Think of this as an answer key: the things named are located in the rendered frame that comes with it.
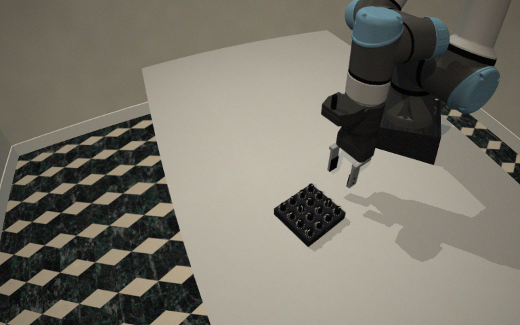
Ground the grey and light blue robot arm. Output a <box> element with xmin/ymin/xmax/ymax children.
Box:
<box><xmin>345</xmin><ymin>0</ymin><xmax>511</xmax><ymax>129</ymax></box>

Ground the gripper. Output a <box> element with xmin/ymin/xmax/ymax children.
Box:
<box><xmin>321</xmin><ymin>71</ymin><xmax>391</xmax><ymax>188</ymax></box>

